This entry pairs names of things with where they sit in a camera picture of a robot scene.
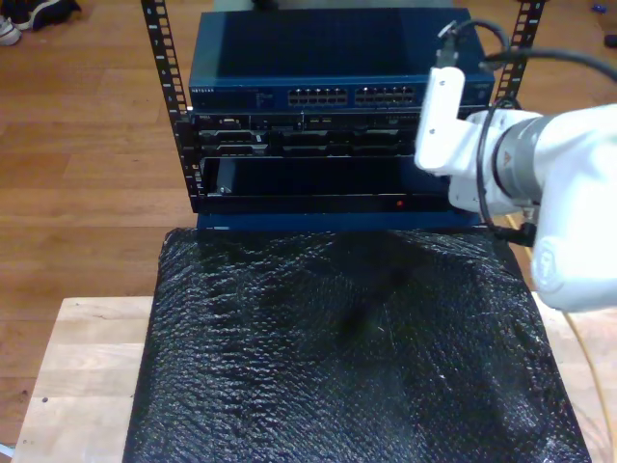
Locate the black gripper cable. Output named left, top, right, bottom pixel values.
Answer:
left=476, top=95, right=537, bottom=248

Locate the white sneaker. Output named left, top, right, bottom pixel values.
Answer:
left=0, top=15, right=23, bottom=47

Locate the yellow network cable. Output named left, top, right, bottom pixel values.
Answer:
left=504, top=215, right=617, bottom=463

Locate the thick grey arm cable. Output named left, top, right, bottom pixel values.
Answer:
left=479, top=46, right=617, bottom=84

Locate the blue network switch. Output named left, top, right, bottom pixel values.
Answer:
left=187, top=8, right=496, bottom=115

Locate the black bubble wrap mat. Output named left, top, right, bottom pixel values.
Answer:
left=122, top=225, right=592, bottom=463

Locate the blue flat rack unit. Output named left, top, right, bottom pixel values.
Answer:
left=196, top=211, right=488, bottom=233

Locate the black perforated rack post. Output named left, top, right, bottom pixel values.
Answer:
left=140, top=0, right=203, bottom=213
left=491, top=0, right=549, bottom=113

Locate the black rack server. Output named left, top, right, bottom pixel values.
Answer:
left=190, top=110, right=425, bottom=158

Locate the dark sneaker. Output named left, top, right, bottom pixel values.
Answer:
left=9, top=0, right=82, bottom=31

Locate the black camera cable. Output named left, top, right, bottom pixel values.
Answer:
left=436, top=18, right=512, bottom=69

